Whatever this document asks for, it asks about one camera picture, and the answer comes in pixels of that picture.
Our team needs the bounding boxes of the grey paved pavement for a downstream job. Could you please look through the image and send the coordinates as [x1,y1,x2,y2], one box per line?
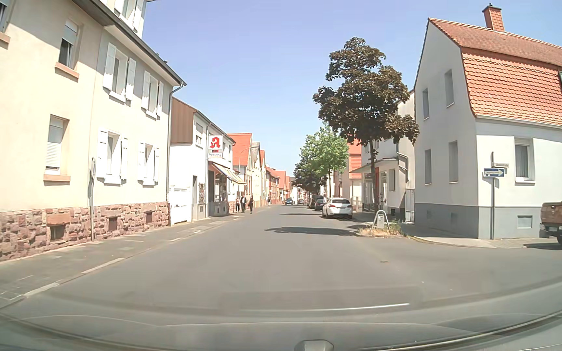
[353,211,557,249]

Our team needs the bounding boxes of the white building with canopy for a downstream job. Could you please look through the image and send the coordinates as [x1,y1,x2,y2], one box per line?
[349,92,416,223]

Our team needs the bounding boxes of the white building with brown gable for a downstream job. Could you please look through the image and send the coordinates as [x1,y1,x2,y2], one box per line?
[168,97,246,225]

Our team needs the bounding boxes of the dark tree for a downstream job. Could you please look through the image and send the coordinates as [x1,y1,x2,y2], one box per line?
[293,161,327,197]

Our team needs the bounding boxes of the car's own bonnet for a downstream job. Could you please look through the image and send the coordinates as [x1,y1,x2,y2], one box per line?
[0,292,562,351]

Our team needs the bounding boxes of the dark-leaved tree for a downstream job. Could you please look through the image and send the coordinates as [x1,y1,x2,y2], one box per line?
[312,37,420,213]

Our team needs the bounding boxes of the green tree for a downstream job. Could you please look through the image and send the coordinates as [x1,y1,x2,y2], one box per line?
[299,125,349,199]

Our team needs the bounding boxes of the building with orange roof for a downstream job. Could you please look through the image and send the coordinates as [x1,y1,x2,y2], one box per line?
[332,140,365,206]

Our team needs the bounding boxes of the grey asphalt road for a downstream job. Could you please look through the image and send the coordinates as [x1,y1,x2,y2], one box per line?
[0,204,562,325]

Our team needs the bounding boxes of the cream building with stone base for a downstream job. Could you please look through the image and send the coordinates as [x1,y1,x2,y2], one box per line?
[0,0,187,269]

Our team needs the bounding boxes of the white car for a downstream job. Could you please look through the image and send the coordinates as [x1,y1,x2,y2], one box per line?
[321,197,354,219]

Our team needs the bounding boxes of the road markings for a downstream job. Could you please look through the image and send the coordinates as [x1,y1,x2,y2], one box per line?
[0,222,243,298]

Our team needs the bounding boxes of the blue arrow road sign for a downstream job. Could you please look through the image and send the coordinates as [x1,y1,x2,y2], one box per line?
[482,151,510,240]

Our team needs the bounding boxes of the small white sign on frame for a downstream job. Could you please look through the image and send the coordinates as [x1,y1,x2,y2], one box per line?
[371,210,390,231]

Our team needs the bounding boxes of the dry grass patch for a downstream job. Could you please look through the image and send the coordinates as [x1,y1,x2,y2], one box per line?
[356,220,409,239]

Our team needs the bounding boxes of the white house orange tiled roof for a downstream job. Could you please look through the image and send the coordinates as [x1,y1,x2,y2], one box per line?
[413,4,562,240]

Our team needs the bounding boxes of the row of red-roofed buildings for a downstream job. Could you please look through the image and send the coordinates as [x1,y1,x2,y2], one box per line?
[227,133,295,208]

